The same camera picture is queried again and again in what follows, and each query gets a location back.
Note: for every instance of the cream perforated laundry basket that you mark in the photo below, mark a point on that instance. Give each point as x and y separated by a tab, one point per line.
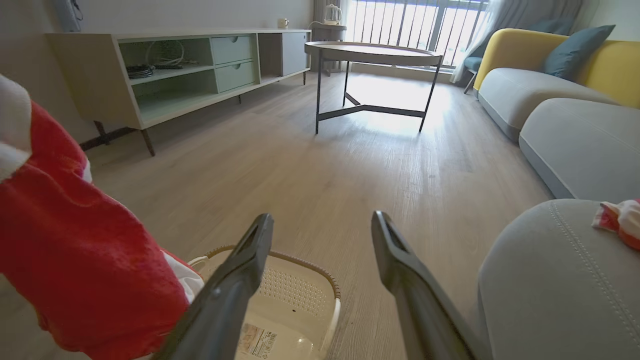
300	295

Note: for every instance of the cream mug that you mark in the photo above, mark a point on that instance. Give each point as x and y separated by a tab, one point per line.
283	23

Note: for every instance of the beige and green TV cabinet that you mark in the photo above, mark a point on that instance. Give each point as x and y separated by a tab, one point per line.
100	75

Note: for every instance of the grey and yellow sofa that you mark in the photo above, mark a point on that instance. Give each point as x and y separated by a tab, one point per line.
550	280

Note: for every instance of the grey curtain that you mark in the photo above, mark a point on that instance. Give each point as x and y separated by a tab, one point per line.
515	15

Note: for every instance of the teal throw cushion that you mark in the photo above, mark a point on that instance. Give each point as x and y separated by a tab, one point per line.
575	50

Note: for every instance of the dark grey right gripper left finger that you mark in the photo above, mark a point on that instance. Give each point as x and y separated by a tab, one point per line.
225	305

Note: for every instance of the red garment with white trim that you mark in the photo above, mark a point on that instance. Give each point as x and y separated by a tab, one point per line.
75	250

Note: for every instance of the round table with black legs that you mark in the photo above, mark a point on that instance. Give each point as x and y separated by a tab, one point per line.
370	50

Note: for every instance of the white electric kettle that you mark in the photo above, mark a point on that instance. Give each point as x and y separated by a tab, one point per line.
332	14

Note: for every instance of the grey wall mounted device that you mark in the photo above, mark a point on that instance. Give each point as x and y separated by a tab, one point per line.
67	15

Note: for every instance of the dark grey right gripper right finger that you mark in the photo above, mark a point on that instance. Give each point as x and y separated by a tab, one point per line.
425	315

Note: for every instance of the striped cloth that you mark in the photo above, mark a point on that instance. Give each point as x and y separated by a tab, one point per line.
622	220

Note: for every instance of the balcony window railing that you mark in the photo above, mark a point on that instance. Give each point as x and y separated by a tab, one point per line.
415	30

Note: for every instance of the small grey side table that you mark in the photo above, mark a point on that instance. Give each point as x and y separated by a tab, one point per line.
327	32

